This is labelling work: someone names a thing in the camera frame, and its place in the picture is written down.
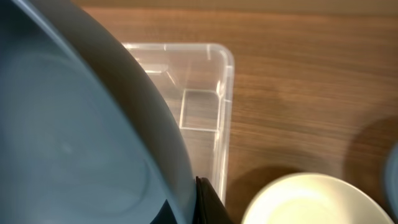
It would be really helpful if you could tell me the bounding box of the cream white bowl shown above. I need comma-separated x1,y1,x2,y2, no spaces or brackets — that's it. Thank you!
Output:
242,173,394,224

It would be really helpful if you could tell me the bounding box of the clear plastic storage container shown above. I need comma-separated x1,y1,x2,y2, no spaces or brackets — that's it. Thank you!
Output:
123,42,234,202

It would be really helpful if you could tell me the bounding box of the dark blue bowl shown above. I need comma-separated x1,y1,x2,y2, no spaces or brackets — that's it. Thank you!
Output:
383,143,398,223
1,1,197,223

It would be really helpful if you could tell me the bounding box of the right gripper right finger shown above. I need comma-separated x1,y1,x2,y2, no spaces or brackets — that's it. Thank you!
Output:
193,177,233,224

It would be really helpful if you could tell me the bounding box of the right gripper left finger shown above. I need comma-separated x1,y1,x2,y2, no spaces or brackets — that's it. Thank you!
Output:
150,200,177,224

